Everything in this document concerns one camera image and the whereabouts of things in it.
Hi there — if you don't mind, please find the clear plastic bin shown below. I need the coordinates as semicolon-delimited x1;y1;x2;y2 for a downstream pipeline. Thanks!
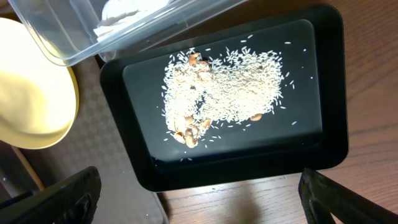
9;0;244;67

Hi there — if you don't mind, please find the wooden chopstick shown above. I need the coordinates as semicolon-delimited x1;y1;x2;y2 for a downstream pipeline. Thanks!
11;145;45;191

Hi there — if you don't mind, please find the leftover rice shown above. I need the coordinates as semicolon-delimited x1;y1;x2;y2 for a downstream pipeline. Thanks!
155;33;313;162

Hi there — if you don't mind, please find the black waste tray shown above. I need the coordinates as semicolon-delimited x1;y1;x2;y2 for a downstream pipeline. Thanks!
99;4;349;192

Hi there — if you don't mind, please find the brown plastic tray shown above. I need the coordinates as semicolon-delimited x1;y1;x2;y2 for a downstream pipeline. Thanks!
0;55;170;224

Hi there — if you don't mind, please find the yellow plate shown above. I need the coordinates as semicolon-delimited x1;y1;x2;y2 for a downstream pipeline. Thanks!
1;18;80;149

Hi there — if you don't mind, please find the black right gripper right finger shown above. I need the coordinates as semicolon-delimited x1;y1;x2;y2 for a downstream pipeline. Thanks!
298;168;397;224

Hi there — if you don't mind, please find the white crumpled napkin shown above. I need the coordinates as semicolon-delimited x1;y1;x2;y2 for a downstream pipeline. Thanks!
93;0;170;42

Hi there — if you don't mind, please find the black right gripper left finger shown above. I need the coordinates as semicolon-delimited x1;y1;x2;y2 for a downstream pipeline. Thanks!
1;166;101;224

